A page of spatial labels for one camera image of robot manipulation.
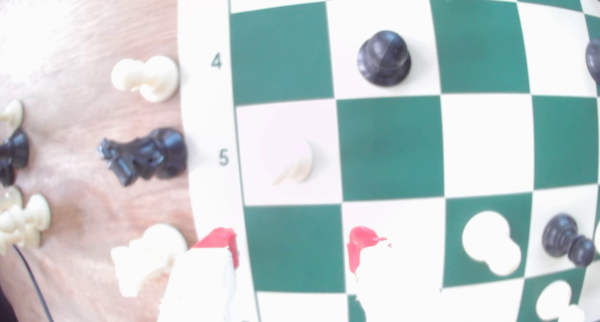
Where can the white chess knight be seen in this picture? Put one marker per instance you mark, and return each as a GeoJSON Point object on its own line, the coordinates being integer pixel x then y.
{"type": "Point", "coordinates": [150, 254]}

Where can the green and white chess mat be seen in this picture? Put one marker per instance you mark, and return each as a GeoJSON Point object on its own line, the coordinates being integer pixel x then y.
{"type": "Point", "coordinates": [389, 148]}

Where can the white chess pawn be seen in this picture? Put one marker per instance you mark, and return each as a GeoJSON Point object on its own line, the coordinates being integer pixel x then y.
{"type": "Point", "coordinates": [555, 301]}
{"type": "Point", "coordinates": [11, 114]}
{"type": "Point", "coordinates": [288, 161]}
{"type": "Point", "coordinates": [150, 78]}
{"type": "Point", "coordinates": [490, 242]}

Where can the white chess piece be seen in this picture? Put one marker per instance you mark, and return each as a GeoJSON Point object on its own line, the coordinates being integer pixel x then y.
{"type": "Point", "coordinates": [26, 221]}

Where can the black chess piece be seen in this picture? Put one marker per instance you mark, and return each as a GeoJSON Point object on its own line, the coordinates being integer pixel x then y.
{"type": "Point", "coordinates": [15, 154]}

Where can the black chess rook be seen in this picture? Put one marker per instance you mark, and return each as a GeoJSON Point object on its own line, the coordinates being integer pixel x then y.
{"type": "Point", "coordinates": [594, 61]}

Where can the black chess knight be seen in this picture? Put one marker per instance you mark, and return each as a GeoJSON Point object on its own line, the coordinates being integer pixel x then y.
{"type": "Point", "coordinates": [150, 153]}

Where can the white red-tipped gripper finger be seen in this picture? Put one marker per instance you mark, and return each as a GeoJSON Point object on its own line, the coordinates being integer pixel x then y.
{"type": "Point", "coordinates": [201, 284]}
{"type": "Point", "coordinates": [389, 289]}

